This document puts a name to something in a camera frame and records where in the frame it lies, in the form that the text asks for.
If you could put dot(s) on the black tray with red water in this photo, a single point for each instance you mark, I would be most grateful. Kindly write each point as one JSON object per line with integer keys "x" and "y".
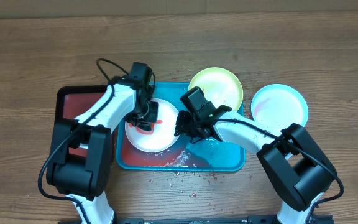
{"x": 72, "y": 101}

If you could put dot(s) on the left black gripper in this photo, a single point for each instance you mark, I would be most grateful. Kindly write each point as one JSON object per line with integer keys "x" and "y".
{"x": 152, "y": 118}

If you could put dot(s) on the white plate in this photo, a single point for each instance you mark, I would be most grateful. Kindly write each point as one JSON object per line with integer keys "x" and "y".
{"x": 161, "y": 136}

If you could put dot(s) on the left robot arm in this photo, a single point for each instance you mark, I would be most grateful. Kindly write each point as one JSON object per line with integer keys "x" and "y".
{"x": 78, "y": 166}

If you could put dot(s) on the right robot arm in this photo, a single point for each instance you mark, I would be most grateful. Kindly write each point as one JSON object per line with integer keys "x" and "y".
{"x": 296, "y": 166}

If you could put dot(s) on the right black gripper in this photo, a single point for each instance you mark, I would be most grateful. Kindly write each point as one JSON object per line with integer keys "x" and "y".
{"x": 184, "y": 130}

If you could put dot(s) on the light blue plate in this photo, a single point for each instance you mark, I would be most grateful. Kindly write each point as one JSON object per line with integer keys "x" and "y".
{"x": 279, "y": 105}

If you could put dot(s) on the teal plastic tray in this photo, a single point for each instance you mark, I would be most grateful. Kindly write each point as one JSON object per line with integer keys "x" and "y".
{"x": 208, "y": 155}

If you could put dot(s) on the yellow-green plate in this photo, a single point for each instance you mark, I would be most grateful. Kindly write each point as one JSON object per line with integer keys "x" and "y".
{"x": 220, "y": 86}

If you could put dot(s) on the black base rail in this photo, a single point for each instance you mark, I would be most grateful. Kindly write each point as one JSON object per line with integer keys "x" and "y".
{"x": 251, "y": 219}

